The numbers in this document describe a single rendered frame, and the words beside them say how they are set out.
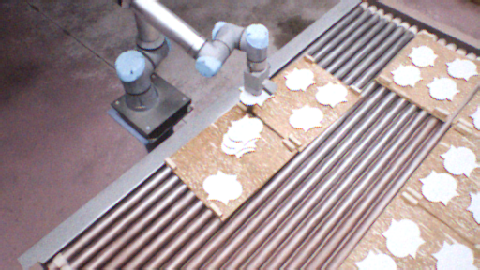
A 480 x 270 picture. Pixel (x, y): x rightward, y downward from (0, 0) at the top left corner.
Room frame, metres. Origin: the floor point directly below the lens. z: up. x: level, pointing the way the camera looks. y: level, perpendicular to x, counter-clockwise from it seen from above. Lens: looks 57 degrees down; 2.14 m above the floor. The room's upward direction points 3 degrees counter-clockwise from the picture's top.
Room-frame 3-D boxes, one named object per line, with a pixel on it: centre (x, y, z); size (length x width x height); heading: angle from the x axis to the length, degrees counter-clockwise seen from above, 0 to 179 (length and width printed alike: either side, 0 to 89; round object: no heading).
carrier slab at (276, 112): (0.96, -0.28, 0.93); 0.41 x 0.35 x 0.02; 130
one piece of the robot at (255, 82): (0.88, -0.09, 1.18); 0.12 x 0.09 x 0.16; 56
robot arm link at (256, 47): (0.89, -0.07, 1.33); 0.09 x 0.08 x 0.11; 61
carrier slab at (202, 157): (0.69, 0.04, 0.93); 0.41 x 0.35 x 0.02; 131
